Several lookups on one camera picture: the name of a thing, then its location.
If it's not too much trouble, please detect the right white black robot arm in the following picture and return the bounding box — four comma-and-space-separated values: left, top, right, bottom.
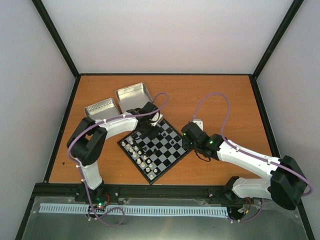
181, 122, 307, 211

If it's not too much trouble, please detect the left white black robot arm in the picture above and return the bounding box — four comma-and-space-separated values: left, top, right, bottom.
67, 101, 162, 202

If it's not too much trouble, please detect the black and silver chessboard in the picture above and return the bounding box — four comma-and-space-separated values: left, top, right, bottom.
117, 119, 190, 185

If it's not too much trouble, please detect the gold metal tin base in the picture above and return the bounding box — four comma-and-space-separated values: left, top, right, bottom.
115, 82, 152, 112

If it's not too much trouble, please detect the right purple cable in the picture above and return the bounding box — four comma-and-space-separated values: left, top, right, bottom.
192, 92, 315, 223

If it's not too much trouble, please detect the purple cable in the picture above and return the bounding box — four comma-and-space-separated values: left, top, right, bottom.
66, 92, 169, 227
192, 92, 315, 223

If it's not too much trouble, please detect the black aluminium frame rail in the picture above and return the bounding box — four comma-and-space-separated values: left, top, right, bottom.
31, 183, 244, 203

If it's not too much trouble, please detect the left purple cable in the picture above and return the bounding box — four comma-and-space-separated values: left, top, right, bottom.
66, 92, 169, 227

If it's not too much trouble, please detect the light blue slotted cable duct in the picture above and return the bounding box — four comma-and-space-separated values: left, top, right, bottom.
38, 203, 228, 218

